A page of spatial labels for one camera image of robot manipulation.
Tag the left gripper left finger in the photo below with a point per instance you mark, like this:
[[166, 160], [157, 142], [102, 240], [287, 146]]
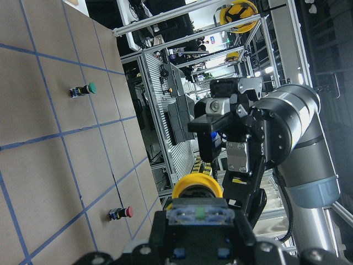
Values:
[[160, 239]]

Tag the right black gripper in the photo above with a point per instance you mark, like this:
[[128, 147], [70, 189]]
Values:
[[258, 137]]

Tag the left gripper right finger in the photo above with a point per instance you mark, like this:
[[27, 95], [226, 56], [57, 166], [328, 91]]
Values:
[[242, 238]]

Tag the yellow push button switch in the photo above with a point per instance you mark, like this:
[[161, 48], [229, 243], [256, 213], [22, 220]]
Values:
[[197, 200]]

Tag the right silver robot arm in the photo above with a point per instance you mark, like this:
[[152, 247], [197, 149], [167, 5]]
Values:
[[308, 178]]

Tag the yellow hard hat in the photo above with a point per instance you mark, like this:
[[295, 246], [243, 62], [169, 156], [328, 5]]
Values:
[[232, 57], [236, 11]]

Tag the red push button switch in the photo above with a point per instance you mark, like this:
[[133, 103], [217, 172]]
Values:
[[119, 213]]

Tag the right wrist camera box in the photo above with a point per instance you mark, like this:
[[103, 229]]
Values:
[[225, 87]]

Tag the green push button switch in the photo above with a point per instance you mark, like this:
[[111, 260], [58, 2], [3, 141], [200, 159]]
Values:
[[83, 90]]

